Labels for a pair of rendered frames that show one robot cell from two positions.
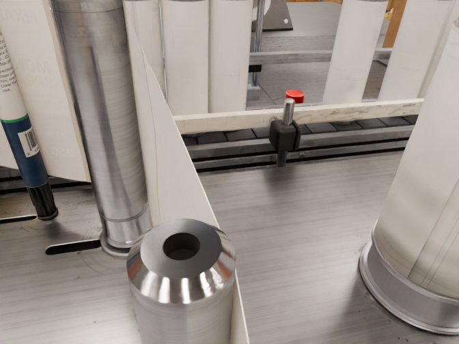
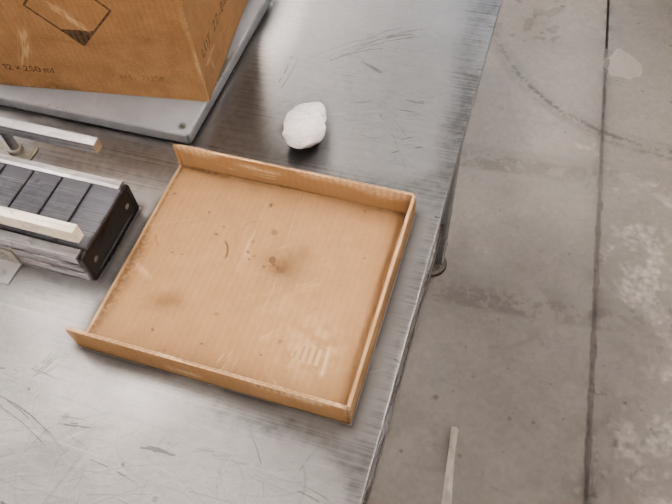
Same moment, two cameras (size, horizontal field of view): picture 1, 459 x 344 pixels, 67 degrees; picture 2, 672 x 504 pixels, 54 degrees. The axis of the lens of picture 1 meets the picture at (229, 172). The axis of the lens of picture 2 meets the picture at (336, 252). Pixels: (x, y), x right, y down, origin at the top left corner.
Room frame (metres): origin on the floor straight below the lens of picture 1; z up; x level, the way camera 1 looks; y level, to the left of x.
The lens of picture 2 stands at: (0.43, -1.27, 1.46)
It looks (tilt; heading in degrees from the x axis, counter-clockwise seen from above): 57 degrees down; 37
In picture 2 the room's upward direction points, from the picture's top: 5 degrees counter-clockwise
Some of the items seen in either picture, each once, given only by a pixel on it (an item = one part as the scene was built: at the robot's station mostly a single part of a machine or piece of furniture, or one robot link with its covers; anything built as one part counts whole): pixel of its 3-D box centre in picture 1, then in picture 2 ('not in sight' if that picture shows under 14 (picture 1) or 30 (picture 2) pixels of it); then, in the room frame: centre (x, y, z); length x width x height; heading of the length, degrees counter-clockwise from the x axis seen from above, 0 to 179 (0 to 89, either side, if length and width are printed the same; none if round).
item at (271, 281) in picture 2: not in sight; (252, 268); (0.69, -0.96, 0.85); 0.30 x 0.26 x 0.04; 105
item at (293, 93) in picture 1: (294, 101); not in sight; (0.59, -0.11, 0.85); 0.03 x 0.03 x 0.03
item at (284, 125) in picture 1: (284, 146); not in sight; (0.35, -0.06, 0.89); 0.03 x 0.03 x 0.12; 15
